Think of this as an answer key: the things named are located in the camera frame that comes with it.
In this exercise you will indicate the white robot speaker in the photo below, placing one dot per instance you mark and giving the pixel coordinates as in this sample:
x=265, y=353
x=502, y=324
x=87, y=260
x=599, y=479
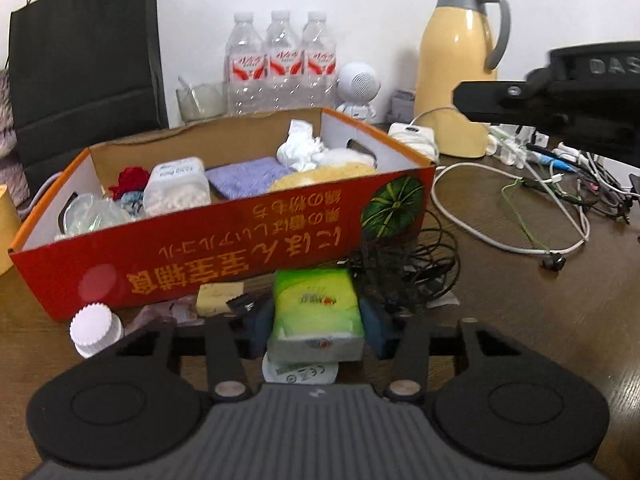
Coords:
x=357, y=87

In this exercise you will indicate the black paper bag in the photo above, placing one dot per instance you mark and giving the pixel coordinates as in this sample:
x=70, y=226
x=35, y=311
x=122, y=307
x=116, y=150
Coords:
x=85, y=60

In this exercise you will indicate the white spoon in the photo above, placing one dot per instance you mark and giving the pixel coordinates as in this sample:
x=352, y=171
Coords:
x=187, y=92

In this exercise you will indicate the yellow thermos jug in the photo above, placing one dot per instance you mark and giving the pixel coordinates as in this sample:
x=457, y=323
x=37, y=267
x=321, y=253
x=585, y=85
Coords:
x=450, y=70

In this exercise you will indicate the blue snack wrapper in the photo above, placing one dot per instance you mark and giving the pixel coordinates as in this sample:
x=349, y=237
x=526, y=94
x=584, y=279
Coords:
x=131, y=201

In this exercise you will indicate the small grey box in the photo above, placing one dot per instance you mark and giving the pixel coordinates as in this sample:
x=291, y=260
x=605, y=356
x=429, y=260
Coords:
x=402, y=104

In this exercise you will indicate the purple textured vase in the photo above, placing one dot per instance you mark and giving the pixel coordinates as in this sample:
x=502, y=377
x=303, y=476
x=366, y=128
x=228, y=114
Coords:
x=6, y=125

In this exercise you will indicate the small black packet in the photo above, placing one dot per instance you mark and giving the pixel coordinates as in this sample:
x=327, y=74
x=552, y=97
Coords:
x=244, y=305

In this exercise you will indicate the white charger brick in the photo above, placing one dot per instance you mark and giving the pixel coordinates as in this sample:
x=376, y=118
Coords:
x=412, y=135

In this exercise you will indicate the white bottle cap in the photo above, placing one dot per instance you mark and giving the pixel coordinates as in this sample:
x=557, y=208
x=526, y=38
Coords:
x=92, y=327

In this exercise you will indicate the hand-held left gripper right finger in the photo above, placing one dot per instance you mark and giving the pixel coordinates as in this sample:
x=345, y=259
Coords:
x=375, y=330

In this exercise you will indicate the clear cotton swab box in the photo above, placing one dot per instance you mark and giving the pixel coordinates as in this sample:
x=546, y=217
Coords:
x=175, y=190

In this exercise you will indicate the green tissue pack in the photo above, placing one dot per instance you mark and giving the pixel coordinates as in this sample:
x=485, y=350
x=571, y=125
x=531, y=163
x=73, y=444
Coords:
x=315, y=310

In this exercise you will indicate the yellow mug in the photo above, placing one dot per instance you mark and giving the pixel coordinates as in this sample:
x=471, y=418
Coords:
x=7, y=230

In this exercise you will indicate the clear water bottle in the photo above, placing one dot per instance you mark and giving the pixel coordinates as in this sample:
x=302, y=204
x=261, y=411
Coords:
x=284, y=67
x=319, y=67
x=245, y=70

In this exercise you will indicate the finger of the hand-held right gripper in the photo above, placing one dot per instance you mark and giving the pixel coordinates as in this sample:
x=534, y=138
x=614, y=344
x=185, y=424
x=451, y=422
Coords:
x=500, y=102

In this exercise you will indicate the clear iridescent plastic bag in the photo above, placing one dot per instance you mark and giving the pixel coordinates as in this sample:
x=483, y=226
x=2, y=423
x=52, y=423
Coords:
x=90, y=217

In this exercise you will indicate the white plastic bag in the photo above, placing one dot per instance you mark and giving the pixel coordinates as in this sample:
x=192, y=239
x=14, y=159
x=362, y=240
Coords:
x=300, y=147

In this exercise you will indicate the glass cup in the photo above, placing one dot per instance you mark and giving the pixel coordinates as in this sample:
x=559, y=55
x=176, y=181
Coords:
x=207, y=102

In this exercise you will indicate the translucent wrapper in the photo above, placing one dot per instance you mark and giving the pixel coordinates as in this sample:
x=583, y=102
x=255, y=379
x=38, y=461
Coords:
x=165, y=310

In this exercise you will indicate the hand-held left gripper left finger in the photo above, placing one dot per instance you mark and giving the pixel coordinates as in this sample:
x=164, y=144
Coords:
x=259, y=327

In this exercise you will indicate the black earphone plug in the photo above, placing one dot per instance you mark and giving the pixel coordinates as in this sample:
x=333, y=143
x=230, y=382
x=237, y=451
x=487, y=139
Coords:
x=552, y=263

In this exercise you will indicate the red fabric flower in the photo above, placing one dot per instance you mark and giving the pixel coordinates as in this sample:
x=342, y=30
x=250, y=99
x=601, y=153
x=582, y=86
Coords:
x=131, y=177

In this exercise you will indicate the white power strip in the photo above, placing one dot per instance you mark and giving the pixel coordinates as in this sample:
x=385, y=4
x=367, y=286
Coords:
x=520, y=147

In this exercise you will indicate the pale yellow block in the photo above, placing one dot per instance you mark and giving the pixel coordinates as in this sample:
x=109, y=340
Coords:
x=217, y=297

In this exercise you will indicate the red cardboard box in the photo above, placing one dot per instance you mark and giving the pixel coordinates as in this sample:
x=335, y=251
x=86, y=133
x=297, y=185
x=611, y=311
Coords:
x=200, y=240

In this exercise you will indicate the yellow plush toy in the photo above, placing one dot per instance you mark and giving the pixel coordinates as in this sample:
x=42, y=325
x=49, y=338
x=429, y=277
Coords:
x=320, y=175

